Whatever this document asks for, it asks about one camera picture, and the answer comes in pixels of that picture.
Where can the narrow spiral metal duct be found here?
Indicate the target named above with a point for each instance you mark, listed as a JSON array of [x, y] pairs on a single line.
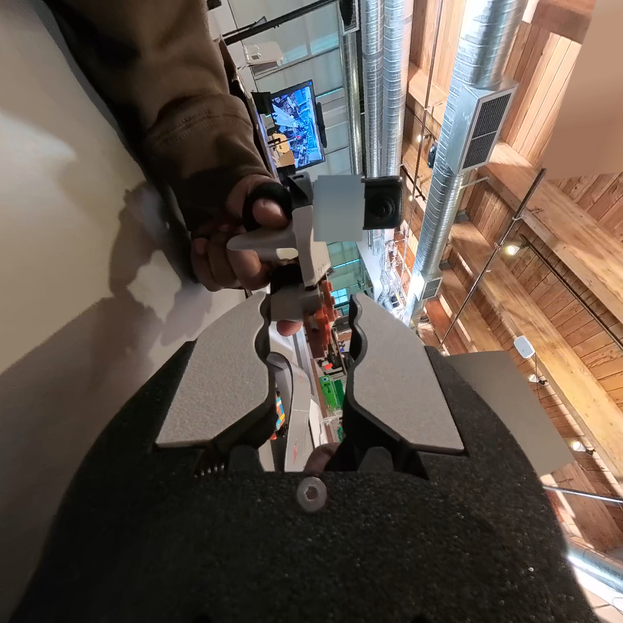
[[374, 73], [399, 73]]

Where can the large spiral metal duct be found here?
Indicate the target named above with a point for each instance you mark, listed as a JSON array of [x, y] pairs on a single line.
[[486, 39]]

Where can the lit display screen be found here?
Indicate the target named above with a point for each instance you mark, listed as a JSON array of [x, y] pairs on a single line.
[[297, 121]]

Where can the white mounted device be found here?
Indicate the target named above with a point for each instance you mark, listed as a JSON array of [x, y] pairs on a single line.
[[263, 52]]

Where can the white wall access point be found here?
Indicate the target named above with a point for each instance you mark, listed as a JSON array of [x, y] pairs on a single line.
[[524, 347]]

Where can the person's left hand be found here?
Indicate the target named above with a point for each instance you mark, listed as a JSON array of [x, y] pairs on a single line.
[[214, 258]]

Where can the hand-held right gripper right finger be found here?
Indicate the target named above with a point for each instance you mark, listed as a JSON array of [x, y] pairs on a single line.
[[404, 389]]

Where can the small orange toy brick assembly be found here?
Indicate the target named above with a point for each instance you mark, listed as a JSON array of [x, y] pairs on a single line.
[[323, 316]]

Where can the green box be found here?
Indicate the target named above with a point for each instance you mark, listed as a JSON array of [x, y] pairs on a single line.
[[331, 392]]

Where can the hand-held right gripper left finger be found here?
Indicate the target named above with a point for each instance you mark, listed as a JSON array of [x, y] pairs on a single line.
[[219, 384]]

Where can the grey desk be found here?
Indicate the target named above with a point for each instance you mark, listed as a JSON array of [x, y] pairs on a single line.
[[58, 194]]

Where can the person's left forearm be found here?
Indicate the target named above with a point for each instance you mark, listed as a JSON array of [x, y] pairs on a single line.
[[170, 97]]

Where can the wall rail spotlight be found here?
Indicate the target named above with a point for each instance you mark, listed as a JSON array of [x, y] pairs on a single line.
[[511, 249]]

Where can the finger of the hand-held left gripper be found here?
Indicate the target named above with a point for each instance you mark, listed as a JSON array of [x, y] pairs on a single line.
[[311, 243]]

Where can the toy brick instruction booklet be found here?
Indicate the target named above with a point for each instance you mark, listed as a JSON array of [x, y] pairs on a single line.
[[301, 413]]

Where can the metal air vent grille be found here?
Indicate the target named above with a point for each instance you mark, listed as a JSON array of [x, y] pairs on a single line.
[[486, 129]]

